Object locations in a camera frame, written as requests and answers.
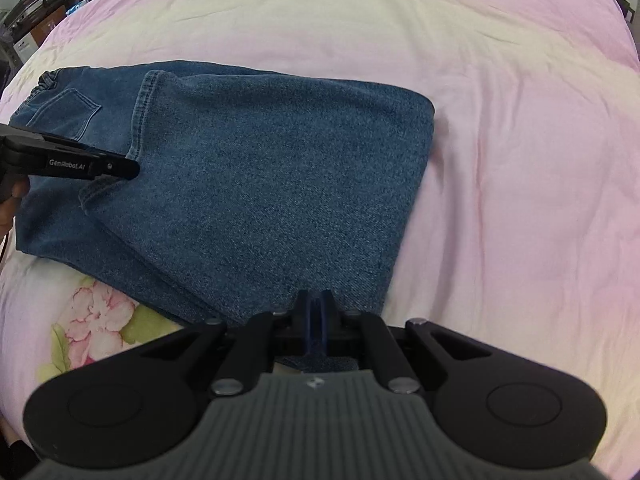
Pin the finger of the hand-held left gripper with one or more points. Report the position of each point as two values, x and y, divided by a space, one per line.
120 167

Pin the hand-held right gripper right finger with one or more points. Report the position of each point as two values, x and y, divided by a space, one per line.
324 322

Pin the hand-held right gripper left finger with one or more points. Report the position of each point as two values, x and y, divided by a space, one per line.
310 322

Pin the blue denim pants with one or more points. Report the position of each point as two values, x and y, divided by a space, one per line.
250 185

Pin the person's left hand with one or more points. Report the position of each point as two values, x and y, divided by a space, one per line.
14 205

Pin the pink floral duvet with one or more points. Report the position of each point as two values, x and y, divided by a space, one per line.
500 160

